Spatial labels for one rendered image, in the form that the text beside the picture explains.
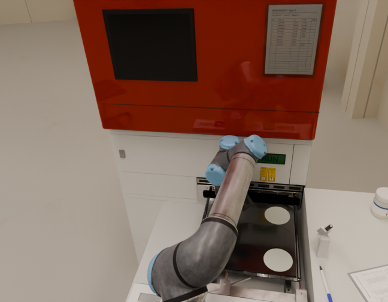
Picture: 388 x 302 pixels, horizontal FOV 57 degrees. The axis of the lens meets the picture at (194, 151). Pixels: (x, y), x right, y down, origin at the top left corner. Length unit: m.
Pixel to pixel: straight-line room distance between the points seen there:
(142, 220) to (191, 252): 0.99
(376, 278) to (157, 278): 0.69
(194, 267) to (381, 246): 0.74
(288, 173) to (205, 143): 0.36
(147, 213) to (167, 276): 0.89
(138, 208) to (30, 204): 1.62
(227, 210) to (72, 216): 2.19
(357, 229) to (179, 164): 0.72
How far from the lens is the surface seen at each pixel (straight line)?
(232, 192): 0.94
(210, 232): 0.84
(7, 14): 9.32
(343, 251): 1.33
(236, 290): 1.28
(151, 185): 1.63
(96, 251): 2.66
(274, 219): 1.47
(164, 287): 0.92
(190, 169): 1.52
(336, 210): 1.46
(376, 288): 1.26
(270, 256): 1.34
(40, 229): 2.98
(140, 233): 1.89
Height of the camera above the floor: 1.94
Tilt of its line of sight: 34 degrees down
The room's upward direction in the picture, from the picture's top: 4 degrees counter-clockwise
